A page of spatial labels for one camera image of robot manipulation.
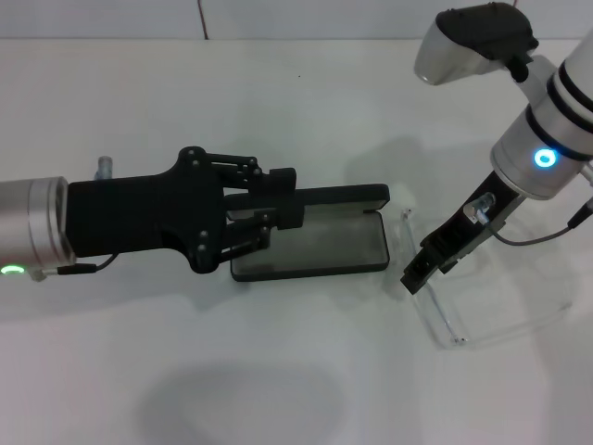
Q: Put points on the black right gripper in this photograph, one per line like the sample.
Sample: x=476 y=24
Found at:
x=463 y=236

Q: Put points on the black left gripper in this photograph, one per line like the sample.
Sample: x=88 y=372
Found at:
x=129 y=213

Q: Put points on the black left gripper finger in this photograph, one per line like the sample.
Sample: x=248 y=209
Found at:
x=282 y=180
x=292 y=217

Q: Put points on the black glasses case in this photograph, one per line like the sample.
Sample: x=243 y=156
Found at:
x=324 y=245

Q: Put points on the clear white glasses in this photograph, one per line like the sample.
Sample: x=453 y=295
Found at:
x=440 y=320

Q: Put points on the silver right gripper connector stub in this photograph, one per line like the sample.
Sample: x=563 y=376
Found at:
x=479 y=206

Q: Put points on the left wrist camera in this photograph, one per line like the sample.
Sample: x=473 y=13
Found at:
x=482 y=37

